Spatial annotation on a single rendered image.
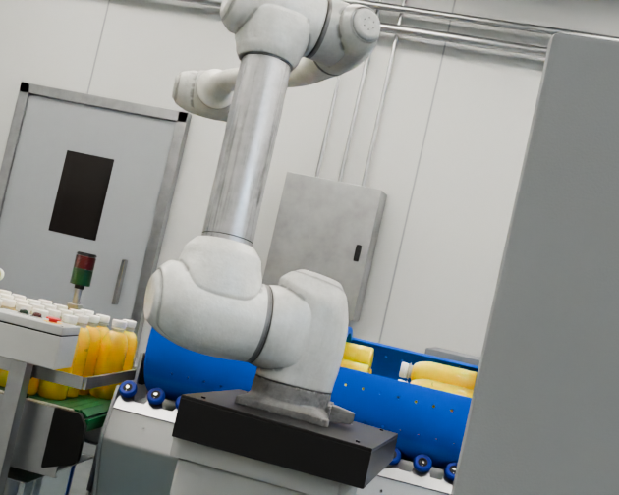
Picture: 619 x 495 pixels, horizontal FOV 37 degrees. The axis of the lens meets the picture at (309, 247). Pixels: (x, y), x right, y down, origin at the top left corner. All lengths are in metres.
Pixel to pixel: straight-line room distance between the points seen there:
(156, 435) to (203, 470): 0.63
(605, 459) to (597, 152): 0.12
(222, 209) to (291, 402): 0.38
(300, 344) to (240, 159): 0.37
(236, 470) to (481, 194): 4.21
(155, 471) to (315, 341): 0.76
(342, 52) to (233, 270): 0.51
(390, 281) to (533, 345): 5.37
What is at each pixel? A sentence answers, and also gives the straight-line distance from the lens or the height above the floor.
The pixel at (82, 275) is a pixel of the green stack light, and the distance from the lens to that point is 2.92.
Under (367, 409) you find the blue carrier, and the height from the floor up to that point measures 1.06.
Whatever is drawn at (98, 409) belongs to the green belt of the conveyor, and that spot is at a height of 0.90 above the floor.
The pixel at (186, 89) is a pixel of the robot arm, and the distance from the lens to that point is 2.38.
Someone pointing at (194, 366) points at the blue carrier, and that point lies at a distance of 2.31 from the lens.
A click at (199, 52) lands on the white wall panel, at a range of 6.31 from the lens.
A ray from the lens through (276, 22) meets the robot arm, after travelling 1.86.
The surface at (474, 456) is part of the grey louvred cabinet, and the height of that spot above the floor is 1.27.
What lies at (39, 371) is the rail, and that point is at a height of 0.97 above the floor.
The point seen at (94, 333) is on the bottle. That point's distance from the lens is 2.54.
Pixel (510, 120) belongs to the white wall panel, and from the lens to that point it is 5.82.
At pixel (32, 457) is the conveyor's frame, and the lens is 2.38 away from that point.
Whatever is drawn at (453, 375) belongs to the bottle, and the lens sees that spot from 2.34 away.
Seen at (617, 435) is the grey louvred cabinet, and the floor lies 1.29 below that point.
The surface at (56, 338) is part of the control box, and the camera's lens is 2.21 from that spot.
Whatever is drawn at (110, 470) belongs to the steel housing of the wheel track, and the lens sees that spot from 2.43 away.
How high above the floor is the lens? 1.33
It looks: 2 degrees up
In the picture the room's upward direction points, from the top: 13 degrees clockwise
